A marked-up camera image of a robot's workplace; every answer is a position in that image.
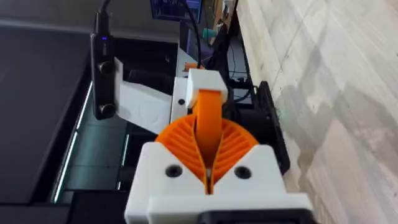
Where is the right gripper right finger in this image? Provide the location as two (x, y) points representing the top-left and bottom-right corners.
(211, 118), (289, 195)

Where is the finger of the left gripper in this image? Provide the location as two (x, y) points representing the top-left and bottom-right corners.
(170, 68), (229, 169)

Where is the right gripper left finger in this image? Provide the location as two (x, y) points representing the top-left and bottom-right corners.
(124, 113), (210, 224)

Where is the computer monitor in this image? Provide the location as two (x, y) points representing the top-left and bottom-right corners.
(150, 0), (203, 24)

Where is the black rail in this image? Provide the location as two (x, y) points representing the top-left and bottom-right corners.
(257, 80), (292, 175)

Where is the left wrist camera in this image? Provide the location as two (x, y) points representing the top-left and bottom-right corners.
(90, 11), (117, 121)

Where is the black cable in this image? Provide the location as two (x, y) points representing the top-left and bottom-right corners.
(182, 0), (205, 70)

